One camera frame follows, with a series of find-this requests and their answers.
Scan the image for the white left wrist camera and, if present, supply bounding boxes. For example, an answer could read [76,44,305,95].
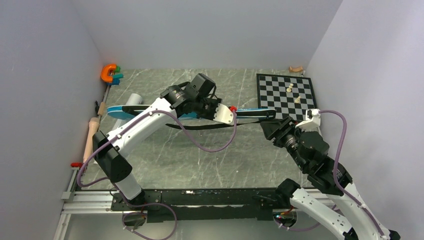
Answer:
[212,103,235,126]

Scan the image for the aluminium frame rail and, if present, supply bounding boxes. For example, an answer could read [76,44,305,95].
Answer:
[52,165,365,240]

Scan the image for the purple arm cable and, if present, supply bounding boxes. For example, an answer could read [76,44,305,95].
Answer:
[76,109,239,240]
[273,109,388,239]

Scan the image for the beige chess pawn rear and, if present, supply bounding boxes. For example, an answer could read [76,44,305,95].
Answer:
[286,83,294,93]

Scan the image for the wooden handled tool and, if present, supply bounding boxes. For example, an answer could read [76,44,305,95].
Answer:
[94,85,111,119]

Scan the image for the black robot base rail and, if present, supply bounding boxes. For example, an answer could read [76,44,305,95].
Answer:
[110,187,298,226]

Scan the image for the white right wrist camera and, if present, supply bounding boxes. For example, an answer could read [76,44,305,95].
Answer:
[295,108,321,131]

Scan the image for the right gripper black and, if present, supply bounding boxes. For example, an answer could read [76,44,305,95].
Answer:
[259,115,308,171]

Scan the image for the beige toy microphone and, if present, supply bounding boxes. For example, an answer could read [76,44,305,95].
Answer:
[82,117,100,163]

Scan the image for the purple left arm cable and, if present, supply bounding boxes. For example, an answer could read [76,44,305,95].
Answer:
[76,109,239,240]

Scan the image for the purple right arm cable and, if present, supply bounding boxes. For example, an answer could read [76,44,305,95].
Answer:
[273,109,388,239]

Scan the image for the red clamp knob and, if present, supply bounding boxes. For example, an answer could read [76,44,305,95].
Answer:
[70,162,83,169]

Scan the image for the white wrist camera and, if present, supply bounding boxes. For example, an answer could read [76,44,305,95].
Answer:
[295,108,321,131]
[212,103,235,126]

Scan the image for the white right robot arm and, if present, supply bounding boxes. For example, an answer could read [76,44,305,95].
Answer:
[261,117,401,240]

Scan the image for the beige chess pawn front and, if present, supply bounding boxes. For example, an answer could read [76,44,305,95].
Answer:
[294,96,301,104]

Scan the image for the white shuttlecock tube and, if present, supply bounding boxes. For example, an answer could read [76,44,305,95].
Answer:
[112,93,143,130]

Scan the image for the wooden arch block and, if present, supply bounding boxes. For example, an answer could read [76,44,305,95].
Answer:
[288,66,304,73]

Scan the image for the blue racket carry bag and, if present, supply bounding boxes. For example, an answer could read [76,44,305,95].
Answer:
[106,104,277,131]

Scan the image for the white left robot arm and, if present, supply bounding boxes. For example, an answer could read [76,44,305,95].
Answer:
[89,73,275,210]

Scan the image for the green teal toy blocks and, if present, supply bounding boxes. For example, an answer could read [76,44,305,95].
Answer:
[106,65,124,86]

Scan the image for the orange letter C toy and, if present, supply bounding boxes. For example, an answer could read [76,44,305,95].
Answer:
[100,63,118,84]

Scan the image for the beige chess pawn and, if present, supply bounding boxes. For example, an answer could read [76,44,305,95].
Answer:
[286,83,294,93]
[294,96,301,104]

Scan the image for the black white chessboard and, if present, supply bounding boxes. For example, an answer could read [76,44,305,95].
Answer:
[256,73,318,122]

